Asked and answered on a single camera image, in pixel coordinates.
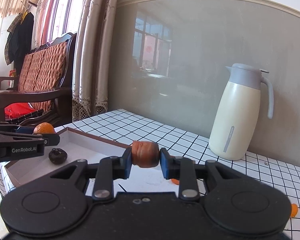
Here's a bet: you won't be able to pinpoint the brown cardboard box tray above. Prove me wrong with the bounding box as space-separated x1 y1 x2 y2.
4 126 198 196

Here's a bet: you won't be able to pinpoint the brownish carrot chunk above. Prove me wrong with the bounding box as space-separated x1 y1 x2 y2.
131 141 159 168

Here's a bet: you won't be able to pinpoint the dark round shrivelled fruit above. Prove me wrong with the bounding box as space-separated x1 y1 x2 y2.
49 148 68 165

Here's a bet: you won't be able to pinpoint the wooden sofa with cushion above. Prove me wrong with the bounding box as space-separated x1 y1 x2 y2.
0 33 77 127

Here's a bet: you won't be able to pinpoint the cream thermos jug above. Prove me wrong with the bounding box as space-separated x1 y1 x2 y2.
209 63 274 160

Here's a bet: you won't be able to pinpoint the large orange tangerine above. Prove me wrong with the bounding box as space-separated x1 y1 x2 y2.
33 122 55 134

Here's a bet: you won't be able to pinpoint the red bag on sofa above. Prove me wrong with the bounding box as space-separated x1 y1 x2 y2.
5 102 36 119

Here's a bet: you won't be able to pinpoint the hanging dark clothes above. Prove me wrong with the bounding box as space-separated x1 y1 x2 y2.
4 12 34 75

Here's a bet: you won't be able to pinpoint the checkered white tablecloth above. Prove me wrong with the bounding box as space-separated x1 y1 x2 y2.
0 109 300 239

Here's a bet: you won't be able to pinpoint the beige lace curtain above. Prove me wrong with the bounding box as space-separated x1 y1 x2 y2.
34 0 123 122

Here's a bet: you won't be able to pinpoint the straw hat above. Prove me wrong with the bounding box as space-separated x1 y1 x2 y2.
28 0 39 8

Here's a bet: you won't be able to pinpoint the small kumquat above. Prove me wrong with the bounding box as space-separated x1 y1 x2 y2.
290 203 298 218

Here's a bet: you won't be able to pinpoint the orange carrot chunk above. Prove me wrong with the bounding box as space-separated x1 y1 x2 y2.
171 179 179 185

